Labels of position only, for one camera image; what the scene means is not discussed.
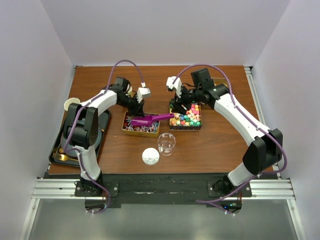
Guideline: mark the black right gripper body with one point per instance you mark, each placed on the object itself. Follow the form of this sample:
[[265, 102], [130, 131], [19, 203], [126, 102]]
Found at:
[[188, 97]]

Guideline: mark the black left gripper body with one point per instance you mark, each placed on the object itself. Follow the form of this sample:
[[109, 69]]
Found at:
[[132, 105]]

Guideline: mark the purple plastic scoop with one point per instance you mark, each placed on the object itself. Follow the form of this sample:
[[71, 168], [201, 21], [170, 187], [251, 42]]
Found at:
[[148, 120]]

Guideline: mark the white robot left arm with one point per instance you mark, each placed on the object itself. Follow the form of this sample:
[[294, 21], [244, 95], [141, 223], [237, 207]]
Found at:
[[81, 127]]

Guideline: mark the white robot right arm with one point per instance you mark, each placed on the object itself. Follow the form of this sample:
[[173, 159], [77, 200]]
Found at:
[[264, 145]]

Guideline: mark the yellow mug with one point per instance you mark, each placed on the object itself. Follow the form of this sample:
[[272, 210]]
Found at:
[[129, 91]]

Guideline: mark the silver popsicle candy tin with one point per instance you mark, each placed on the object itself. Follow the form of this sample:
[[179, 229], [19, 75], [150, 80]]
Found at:
[[218, 81]]

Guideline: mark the gold lollipop tin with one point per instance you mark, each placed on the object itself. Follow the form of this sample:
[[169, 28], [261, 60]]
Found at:
[[140, 131]]

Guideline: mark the star candy tin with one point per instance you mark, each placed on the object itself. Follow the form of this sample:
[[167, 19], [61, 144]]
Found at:
[[191, 120]]

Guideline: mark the clear glass jar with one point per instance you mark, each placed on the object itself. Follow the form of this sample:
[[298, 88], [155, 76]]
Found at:
[[166, 143]]

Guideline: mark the silver jar lid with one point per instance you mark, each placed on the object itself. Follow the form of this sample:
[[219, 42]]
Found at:
[[150, 156]]

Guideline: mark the white paper cup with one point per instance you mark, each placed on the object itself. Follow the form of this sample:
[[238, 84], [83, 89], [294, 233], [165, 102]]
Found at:
[[68, 102]]

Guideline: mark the grey blue plate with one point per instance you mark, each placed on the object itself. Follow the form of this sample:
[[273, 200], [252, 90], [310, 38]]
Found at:
[[71, 154]]

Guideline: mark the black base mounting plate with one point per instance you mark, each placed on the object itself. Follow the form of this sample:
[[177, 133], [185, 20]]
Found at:
[[145, 189]]

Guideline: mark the gold fork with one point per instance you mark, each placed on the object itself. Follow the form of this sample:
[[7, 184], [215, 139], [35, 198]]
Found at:
[[64, 157]]

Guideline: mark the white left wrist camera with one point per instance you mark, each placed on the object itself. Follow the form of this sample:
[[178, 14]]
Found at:
[[143, 93]]

